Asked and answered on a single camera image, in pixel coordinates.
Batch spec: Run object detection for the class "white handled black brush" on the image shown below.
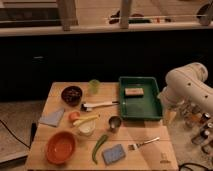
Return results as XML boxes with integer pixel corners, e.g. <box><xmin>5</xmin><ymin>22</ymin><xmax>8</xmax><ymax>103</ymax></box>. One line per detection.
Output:
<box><xmin>81</xmin><ymin>101</ymin><xmax>118</xmax><ymax>112</ymax></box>

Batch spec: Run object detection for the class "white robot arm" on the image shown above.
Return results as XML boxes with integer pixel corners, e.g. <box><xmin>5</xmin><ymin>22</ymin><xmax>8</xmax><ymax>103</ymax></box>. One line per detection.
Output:
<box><xmin>158</xmin><ymin>62</ymin><xmax>213</xmax><ymax>125</ymax></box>

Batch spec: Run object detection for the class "dark brown bowl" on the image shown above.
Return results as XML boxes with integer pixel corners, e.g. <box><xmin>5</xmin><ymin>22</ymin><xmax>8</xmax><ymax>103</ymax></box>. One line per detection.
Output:
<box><xmin>61</xmin><ymin>86</ymin><xmax>83</xmax><ymax>106</ymax></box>

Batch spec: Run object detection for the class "red orange bowl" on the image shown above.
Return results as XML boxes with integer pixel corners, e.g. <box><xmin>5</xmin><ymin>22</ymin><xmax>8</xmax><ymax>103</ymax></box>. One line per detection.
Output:
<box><xmin>45</xmin><ymin>131</ymin><xmax>76</xmax><ymax>165</ymax></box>

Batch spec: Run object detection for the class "green plastic tray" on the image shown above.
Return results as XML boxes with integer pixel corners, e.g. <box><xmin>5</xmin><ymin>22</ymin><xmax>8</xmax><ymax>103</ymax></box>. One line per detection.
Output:
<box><xmin>119</xmin><ymin>76</ymin><xmax>162</xmax><ymax>121</ymax></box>

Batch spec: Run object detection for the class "spice bottle rack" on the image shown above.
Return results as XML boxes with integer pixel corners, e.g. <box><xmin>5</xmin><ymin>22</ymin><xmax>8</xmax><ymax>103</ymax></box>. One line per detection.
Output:
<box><xmin>182</xmin><ymin>103</ymin><xmax>212</xmax><ymax>145</ymax></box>

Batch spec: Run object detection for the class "tan sponge block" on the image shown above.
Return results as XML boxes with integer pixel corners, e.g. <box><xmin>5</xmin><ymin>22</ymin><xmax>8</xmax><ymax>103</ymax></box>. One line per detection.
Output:
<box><xmin>124</xmin><ymin>88</ymin><xmax>144</xmax><ymax>97</ymax></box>

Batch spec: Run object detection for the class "silver fork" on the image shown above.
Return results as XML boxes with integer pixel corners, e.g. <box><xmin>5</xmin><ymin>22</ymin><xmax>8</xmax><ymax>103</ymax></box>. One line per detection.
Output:
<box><xmin>128</xmin><ymin>137</ymin><xmax>160</xmax><ymax>150</ymax></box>

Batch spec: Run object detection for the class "metal cup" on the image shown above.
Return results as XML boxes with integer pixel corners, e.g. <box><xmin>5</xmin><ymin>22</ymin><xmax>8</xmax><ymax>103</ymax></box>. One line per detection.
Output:
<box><xmin>109</xmin><ymin>116</ymin><xmax>122</xmax><ymax>133</ymax></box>

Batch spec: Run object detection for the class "green chili pepper toy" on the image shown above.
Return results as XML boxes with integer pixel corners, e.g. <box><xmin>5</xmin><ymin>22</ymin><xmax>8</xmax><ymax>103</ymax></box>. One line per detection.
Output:
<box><xmin>92</xmin><ymin>134</ymin><xmax>108</xmax><ymax>164</ymax></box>

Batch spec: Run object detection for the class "blue sponge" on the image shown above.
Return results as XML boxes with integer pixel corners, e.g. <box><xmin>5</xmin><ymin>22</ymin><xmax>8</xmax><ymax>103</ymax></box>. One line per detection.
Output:
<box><xmin>102</xmin><ymin>144</ymin><xmax>126</xmax><ymax>165</ymax></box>

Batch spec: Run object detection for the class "green plastic cup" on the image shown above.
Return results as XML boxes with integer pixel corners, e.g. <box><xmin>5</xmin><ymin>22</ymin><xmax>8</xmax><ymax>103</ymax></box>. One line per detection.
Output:
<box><xmin>89</xmin><ymin>79</ymin><xmax>100</xmax><ymax>95</ymax></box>

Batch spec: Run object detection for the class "yellow banana toy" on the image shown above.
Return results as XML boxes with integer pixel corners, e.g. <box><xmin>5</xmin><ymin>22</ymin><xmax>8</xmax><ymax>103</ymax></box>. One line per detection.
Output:
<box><xmin>73</xmin><ymin>115</ymin><xmax>100</xmax><ymax>126</ymax></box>

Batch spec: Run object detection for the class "white small cup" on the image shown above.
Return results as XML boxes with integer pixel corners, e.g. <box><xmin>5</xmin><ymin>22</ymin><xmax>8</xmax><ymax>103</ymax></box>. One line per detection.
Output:
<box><xmin>78</xmin><ymin>120</ymin><xmax>96</xmax><ymax>136</ymax></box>

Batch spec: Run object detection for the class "orange carrot toy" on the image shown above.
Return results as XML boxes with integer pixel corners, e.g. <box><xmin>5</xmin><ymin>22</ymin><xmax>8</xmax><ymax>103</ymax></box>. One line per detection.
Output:
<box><xmin>68</xmin><ymin>111</ymin><xmax>80</xmax><ymax>122</ymax></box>

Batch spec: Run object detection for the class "grey blue cloth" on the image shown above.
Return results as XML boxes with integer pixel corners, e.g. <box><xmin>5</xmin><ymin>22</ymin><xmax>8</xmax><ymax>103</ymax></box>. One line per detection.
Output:
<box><xmin>38</xmin><ymin>108</ymin><xmax>65</xmax><ymax>127</ymax></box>

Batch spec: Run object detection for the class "black cable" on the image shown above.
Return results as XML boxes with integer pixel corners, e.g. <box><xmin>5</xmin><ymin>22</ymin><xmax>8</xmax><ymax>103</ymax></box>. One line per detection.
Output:
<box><xmin>0</xmin><ymin>119</ymin><xmax>32</xmax><ymax>150</ymax></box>

